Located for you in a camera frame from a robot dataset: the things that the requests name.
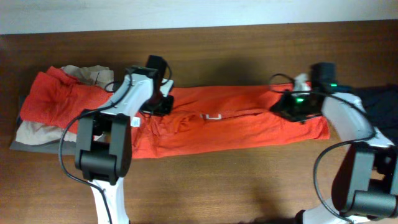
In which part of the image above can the red soccer t-shirt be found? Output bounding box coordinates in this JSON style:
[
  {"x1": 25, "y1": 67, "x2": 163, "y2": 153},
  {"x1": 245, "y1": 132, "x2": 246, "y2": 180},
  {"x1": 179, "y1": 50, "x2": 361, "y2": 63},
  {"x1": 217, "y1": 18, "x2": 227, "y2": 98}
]
[{"x1": 132, "y1": 84, "x2": 330, "y2": 159}]

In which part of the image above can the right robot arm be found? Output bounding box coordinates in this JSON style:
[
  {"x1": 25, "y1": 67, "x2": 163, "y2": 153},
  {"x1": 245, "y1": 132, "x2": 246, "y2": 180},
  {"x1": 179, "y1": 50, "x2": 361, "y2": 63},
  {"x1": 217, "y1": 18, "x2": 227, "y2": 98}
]
[{"x1": 269, "y1": 62, "x2": 397, "y2": 224}]

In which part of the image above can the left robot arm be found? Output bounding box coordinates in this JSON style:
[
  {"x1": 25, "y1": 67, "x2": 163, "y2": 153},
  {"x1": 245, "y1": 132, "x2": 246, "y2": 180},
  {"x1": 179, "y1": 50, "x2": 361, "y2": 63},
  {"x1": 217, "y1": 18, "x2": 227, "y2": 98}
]
[{"x1": 75, "y1": 55, "x2": 174, "y2": 223}]

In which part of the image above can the black garment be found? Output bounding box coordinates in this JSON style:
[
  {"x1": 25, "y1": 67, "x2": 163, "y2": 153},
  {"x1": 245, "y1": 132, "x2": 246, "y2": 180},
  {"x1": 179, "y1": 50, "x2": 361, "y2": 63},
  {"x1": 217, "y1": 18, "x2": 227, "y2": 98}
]
[{"x1": 355, "y1": 85, "x2": 397, "y2": 145}]

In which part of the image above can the folded grey garment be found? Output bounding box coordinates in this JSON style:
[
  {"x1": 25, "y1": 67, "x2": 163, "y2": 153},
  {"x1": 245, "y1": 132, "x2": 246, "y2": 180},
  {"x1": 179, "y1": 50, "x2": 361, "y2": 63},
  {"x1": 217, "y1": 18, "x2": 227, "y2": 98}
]
[{"x1": 10, "y1": 115, "x2": 63, "y2": 154}]

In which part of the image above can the folded red shirt on stack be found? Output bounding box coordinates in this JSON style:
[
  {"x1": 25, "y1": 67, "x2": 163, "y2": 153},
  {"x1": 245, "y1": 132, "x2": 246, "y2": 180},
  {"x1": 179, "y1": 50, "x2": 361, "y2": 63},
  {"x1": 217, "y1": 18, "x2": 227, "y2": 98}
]
[{"x1": 20, "y1": 67, "x2": 112, "y2": 129}]

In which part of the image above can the folded beige garment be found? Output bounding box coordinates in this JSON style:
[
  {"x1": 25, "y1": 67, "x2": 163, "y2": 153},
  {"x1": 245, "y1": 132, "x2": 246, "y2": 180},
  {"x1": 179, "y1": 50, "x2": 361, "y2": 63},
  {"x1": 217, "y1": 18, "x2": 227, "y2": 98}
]
[{"x1": 15, "y1": 65, "x2": 116, "y2": 146}]

